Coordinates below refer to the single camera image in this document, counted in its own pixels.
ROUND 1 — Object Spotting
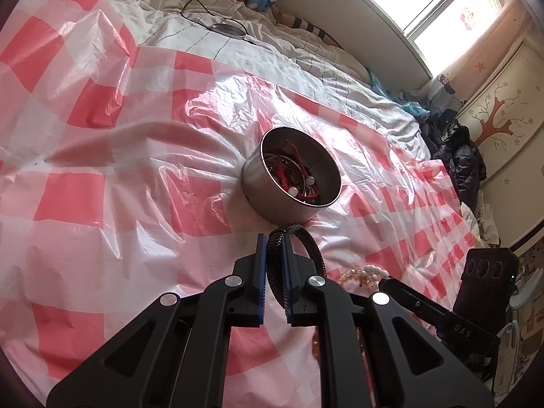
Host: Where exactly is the black braided bracelet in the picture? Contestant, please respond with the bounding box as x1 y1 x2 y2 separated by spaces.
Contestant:
267 224 328 319

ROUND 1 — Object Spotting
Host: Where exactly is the blue plastic bag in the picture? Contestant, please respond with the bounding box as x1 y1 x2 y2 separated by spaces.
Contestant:
368 70 433 122

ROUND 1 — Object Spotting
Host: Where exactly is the pearl and gold bead bracelet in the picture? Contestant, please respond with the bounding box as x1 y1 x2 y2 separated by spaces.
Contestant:
338 265 389 290

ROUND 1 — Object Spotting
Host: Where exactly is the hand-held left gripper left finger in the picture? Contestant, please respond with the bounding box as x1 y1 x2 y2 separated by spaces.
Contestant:
46 234 268 408

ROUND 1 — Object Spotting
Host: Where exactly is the red string bracelet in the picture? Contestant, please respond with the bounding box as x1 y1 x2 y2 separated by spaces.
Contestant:
274 166 326 204

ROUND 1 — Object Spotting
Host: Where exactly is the window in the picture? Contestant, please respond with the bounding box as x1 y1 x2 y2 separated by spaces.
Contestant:
340 0 516 69

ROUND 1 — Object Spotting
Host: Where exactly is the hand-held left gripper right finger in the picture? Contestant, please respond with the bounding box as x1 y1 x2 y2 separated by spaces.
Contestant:
284 232 496 408

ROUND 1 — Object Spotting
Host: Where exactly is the black jacket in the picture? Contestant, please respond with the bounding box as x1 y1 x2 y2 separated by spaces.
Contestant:
425 113 488 205

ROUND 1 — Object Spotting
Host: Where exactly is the white bedsheet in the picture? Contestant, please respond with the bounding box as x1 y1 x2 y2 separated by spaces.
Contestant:
85 0 431 166

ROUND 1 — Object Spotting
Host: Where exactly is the round metal tin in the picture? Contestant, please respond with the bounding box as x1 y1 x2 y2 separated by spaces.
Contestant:
241 127 342 226

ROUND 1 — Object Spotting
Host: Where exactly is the round silver disc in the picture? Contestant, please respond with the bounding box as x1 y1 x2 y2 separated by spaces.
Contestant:
211 22 248 38

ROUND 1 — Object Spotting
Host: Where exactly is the pink printed curtain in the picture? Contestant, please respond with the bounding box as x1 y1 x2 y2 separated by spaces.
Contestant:
433 0 533 109

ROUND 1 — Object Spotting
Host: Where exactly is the light clothes pile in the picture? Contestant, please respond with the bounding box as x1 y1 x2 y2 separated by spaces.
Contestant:
461 191 501 248

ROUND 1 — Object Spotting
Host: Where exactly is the striped pillow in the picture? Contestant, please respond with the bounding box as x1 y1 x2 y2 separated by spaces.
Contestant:
272 6 341 48

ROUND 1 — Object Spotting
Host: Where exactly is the cream wardrobe with tree print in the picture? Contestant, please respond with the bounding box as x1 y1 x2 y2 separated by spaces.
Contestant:
457 38 544 181

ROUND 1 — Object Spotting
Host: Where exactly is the pink checkered plastic sheet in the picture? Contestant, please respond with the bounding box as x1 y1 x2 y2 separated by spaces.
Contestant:
0 0 477 408

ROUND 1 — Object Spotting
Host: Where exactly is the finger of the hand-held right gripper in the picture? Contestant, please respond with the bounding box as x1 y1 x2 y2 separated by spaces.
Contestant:
378 277 452 333

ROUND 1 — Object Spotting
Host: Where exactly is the cream curved headboard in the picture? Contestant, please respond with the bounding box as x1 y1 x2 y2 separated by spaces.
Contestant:
272 0 435 80

